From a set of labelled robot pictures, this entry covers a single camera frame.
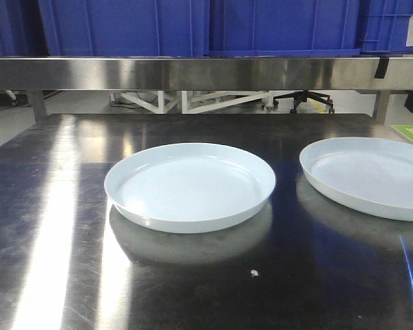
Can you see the light blue plate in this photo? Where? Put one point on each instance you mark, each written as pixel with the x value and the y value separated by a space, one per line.
pixel 367 174
pixel 190 188

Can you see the steel shelf leg left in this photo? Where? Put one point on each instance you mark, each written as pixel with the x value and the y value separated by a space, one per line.
pixel 37 101

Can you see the steel shelf leg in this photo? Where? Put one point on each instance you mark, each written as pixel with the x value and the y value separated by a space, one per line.
pixel 37 101
pixel 381 106

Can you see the steel shelf leg right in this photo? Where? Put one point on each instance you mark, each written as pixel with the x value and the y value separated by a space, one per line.
pixel 381 106

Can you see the black office chair base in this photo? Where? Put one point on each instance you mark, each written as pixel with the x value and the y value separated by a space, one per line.
pixel 303 96

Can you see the blue plastic bin centre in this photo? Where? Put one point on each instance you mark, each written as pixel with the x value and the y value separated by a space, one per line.
pixel 283 28

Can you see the blue plastic bin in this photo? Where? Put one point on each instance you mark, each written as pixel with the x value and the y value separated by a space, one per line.
pixel 126 28
pixel 382 27
pixel 283 28

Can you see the blue plastic bin left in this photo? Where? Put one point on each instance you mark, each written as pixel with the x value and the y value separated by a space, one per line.
pixel 126 28

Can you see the black tape strip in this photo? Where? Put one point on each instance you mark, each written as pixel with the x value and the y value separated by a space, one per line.
pixel 382 68

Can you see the blue plastic bin right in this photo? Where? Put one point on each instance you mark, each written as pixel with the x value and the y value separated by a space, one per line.
pixel 382 27

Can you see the blue bin far left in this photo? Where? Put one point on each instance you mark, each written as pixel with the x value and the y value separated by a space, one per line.
pixel 21 29

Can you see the white metal frame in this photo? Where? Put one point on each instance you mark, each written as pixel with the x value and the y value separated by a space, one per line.
pixel 189 102

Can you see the stainless steel shelf rail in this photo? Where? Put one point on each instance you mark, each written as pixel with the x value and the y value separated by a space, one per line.
pixel 190 74

